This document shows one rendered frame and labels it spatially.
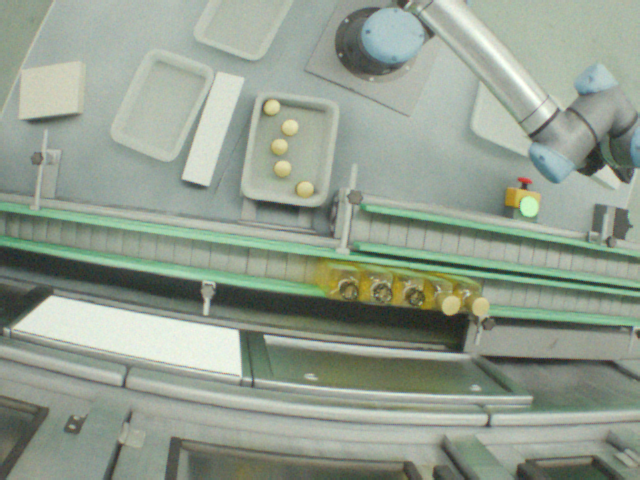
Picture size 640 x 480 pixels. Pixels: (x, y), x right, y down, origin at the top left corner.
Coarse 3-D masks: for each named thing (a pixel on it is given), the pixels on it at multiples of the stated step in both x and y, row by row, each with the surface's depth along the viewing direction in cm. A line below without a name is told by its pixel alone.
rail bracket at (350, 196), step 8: (352, 168) 144; (352, 176) 144; (352, 184) 144; (344, 192) 145; (352, 192) 140; (360, 192) 140; (344, 200) 144; (352, 200) 140; (360, 200) 140; (344, 216) 145; (344, 224) 145; (344, 232) 145; (344, 240) 145; (336, 248) 146; (344, 248) 145
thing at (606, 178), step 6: (522, 132) 138; (528, 138) 137; (606, 168) 135; (594, 174) 134; (600, 174) 135; (606, 174) 135; (612, 174) 135; (594, 180) 140; (600, 180) 136; (606, 180) 135; (612, 180) 135; (618, 180) 135; (606, 186) 139; (612, 186) 135; (618, 186) 136
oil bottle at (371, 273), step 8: (352, 264) 147; (360, 264) 143; (368, 264) 145; (376, 264) 147; (368, 272) 135; (376, 272) 135; (384, 272) 136; (368, 280) 134; (376, 280) 134; (384, 280) 134; (392, 280) 135; (360, 288) 136; (368, 288) 134; (392, 288) 135; (360, 296) 135; (368, 296) 134; (384, 304) 136
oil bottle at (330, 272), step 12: (324, 264) 143; (336, 264) 140; (348, 264) 143; (324, 276) 141; (336, 276) 133; (348, 276) 133; (360, 276) 134; (324, 288) 138; (336, 288) 133; (348, 288) 136; (336, 300) 134
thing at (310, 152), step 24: (264, 96) 152; (288, 96) 153; (264, 120) 160; (312, 120) 161; (336, 120) 155; (264, 144) 161; (288, 144) 161; (312, 144) 162; (264, 168) 161; (312, 168) 162; (264, 192) 158; (288, 192) 162
